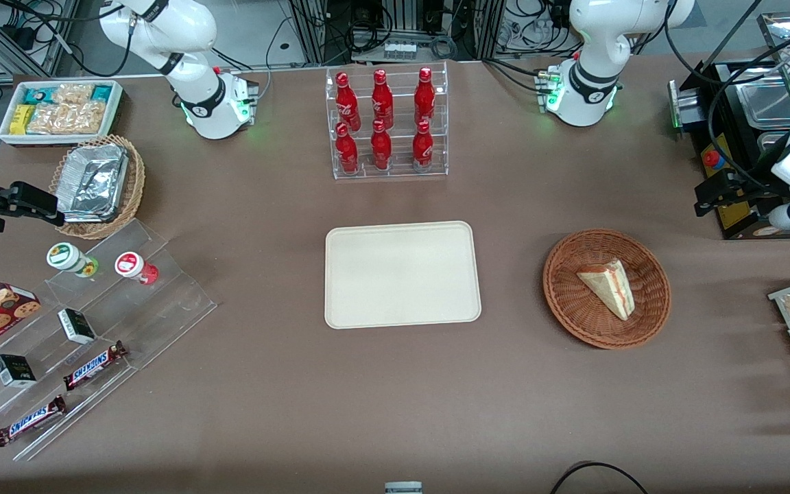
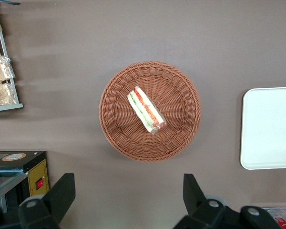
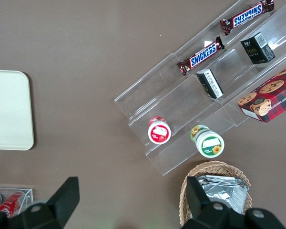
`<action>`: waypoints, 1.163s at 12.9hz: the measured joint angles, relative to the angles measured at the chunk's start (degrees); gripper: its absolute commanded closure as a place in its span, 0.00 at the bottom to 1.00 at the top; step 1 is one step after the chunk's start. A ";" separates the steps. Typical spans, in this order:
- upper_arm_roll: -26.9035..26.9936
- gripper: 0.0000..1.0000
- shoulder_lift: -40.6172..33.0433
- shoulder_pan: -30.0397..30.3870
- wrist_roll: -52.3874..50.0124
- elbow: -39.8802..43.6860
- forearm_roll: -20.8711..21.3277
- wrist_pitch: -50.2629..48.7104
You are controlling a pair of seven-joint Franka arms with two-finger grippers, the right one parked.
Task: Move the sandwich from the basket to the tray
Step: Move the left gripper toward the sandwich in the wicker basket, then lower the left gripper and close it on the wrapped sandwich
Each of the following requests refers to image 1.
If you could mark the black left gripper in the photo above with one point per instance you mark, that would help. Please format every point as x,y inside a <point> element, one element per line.
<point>756,184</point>

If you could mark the triangle sandwich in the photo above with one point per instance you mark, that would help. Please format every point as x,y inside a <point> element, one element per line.
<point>611,288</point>

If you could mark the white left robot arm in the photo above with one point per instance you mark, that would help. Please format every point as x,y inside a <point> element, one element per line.
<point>594,41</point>

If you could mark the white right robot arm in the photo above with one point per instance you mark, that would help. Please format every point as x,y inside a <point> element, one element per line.
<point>186,31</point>

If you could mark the light wicker basket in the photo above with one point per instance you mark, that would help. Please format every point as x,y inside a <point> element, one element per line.
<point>136,192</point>

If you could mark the brown wicker basket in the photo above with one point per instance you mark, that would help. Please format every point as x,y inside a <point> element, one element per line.
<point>573,309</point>

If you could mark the beige plastic tray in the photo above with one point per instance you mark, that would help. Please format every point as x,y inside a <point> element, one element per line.
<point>402,274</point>

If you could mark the green lid cup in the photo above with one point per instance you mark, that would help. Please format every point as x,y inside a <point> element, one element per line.
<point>62,255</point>

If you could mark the stack of foil trays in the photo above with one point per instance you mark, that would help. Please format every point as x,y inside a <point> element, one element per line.
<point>93,182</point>

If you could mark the white plastic snack bin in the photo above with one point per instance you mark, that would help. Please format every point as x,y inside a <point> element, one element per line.
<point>59,141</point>

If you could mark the steel food pan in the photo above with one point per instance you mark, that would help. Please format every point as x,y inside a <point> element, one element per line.
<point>772,143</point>
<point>769,103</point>

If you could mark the yellow snack packet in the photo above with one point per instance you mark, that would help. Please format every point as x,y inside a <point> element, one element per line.
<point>21,118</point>

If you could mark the clear cracker bag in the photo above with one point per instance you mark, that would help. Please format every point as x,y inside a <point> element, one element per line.
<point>66,118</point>
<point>73,93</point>

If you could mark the teal snack packet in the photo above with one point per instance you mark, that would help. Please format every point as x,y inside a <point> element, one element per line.
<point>101,92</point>
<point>35,95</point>

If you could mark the black food warmer appliance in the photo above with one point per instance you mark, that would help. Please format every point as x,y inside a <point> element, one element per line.
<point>717,82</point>

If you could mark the red lid cup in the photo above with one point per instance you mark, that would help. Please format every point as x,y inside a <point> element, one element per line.
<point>129,264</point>

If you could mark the small black carton box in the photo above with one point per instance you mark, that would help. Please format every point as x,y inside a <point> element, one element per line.
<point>76,326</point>
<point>14,370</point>

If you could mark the clear acrylic stepped display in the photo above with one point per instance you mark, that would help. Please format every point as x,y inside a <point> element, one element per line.
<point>175,302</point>

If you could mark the Snickers chocolate bar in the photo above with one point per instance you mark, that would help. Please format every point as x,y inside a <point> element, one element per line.
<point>93,367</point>
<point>28,420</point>

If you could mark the red cola bottle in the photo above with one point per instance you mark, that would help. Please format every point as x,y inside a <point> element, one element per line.
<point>381,147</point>
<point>347,151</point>
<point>347,103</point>
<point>424,96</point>
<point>382,101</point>
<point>422,147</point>

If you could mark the clear acrylic bottle rack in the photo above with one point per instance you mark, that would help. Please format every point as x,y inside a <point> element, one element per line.
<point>402,173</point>

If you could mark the white power strip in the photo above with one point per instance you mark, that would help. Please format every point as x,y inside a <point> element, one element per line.
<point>400,49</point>

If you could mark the metal equipment rack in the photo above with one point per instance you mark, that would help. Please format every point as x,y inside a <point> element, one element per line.
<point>402,14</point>

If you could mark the small grey device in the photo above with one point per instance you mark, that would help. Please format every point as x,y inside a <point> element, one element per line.
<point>403,488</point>

